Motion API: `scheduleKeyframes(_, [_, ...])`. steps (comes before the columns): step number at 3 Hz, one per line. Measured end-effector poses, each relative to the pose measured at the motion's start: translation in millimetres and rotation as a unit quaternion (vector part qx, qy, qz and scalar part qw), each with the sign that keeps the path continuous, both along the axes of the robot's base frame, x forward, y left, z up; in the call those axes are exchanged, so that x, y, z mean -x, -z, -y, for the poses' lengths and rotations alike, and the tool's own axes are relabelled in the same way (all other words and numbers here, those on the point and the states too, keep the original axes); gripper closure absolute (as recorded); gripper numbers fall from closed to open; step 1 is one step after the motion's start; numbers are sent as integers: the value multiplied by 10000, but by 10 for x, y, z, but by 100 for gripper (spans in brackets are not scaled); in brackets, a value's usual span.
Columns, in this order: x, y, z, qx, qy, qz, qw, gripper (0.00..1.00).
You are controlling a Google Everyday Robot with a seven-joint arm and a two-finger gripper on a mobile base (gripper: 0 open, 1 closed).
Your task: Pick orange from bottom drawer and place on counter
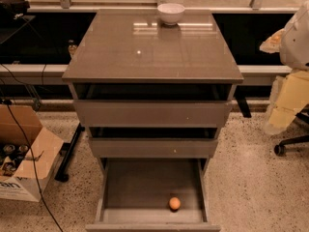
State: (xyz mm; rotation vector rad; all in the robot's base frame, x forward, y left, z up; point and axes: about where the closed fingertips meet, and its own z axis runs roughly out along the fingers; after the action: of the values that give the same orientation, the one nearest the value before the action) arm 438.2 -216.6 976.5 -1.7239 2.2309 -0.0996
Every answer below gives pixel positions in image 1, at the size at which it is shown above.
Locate cans inside box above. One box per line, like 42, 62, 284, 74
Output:
0, 144, 29, 177

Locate grey drawer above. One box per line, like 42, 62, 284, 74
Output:
70, 83, 235, 128
89, 128, 218, 159
86, 159, 220, 232

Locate white ceramic bowl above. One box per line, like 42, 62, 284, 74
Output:
157, 3, 185, 25

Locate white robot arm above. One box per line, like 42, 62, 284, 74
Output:
260, 1, 309, 135

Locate black bag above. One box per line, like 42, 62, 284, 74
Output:
0, 0, 30, 23

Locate black table leg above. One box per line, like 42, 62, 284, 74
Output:
55, 124, 84, 182

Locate black cable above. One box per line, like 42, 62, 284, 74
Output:
0, 63, 65, 232

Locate grey bottom drawer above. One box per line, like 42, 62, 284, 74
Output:
86, 159, 220, 232

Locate small glass bottle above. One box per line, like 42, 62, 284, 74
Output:
68, 40, 77, 57

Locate grey top drawer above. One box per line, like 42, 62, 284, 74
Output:
70, 83, 235, 128

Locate orange fruit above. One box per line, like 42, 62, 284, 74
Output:
169, 197, 181, 211

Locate black office chair base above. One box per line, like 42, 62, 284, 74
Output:
273, 110, 309, 157

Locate open cardboard box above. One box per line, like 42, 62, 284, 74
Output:
0, 104, 63, 202

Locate grey middle drawer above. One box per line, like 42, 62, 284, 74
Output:
89, 128, 218, 159

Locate grey drawer cabinet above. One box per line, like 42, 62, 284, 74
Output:
61, 9, 244, 232

